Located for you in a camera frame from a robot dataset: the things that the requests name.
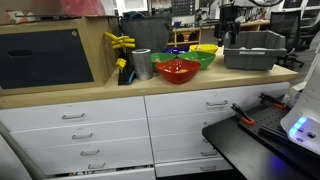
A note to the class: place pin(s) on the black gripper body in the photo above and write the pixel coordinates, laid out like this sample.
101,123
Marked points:
229,18

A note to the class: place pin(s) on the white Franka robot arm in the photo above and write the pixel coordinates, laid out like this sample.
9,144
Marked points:
306,110

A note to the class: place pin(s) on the yellow plastic bowl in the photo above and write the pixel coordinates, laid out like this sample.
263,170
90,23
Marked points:
204,48

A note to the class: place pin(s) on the grey plastic bin container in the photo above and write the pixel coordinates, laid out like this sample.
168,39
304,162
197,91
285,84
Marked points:
255,56

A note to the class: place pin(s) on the large green plastic bowl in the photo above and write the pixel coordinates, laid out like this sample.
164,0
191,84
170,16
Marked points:
197,60

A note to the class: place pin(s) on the blue plastic bowl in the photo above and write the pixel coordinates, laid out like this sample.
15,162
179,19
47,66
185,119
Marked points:
175,50

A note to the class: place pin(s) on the red plastic bowl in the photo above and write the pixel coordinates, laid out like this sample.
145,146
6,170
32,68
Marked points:
178,75

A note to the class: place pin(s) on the small green plastic bowl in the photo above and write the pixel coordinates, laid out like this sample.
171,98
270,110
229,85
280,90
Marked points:
161,60

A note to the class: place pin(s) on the yellow toy figure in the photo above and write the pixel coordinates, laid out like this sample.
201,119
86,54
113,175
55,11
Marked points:
121,41

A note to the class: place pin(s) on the wooden desk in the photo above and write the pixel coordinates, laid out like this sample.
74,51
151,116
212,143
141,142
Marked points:
253,24

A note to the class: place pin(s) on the small wooden shelf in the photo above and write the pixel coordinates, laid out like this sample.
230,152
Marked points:
185,35

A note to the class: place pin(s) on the black office chair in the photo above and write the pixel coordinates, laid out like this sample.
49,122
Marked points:
308,33
286,26

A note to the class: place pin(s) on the grey fabric bin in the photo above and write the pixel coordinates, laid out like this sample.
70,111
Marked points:
146,33

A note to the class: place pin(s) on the silver metal cylinder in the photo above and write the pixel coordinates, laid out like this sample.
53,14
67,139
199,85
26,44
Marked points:
142,65

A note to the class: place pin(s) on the black perforated board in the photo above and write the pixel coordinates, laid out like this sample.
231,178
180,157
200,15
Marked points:
266,120

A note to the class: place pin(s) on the teal cloth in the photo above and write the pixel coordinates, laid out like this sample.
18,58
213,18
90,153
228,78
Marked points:
133,15

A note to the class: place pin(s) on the black clamp holder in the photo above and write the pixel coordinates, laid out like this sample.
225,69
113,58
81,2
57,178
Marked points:
126,76

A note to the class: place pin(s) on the small yellow clamp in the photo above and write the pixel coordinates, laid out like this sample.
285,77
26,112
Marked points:
121,63

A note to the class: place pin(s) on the black robot table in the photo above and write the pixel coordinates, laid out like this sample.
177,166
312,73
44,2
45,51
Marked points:
233,150

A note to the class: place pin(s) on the red plastic bag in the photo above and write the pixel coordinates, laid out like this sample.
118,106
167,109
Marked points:
83,7

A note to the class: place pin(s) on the white drawer cabinet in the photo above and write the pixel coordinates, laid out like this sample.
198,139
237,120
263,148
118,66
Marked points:
110,133

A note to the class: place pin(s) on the orange white patterned item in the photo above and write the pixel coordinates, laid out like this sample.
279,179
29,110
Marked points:
18,16

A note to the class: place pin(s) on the grey curved tube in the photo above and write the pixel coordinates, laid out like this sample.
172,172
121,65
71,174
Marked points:
20,150

